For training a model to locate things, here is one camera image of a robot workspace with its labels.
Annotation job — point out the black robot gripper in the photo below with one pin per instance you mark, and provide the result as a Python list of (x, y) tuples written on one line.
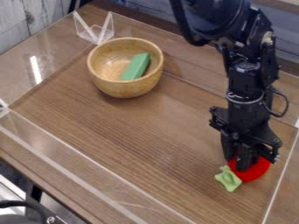
[(245, 130)]

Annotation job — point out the red plush strawberry toy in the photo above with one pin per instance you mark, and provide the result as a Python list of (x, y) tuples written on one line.
[(233, 178)]

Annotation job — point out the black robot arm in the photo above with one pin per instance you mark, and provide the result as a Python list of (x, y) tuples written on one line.
[(241, 31)]

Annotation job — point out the green rectangular block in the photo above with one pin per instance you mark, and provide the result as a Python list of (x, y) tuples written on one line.
[(137, 67)]

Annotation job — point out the light wooden bowl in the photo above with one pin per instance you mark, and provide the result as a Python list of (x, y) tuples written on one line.
[(109, 60)]

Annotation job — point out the clear acrylic tray wall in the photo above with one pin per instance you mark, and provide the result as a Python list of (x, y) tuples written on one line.
[(135, 161)]

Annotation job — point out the clear acrylic corner bracket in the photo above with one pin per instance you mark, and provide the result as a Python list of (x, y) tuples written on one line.
[(95, 34)]

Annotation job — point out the black table frame bracket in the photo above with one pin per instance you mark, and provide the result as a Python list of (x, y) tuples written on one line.
[(46, 216)]

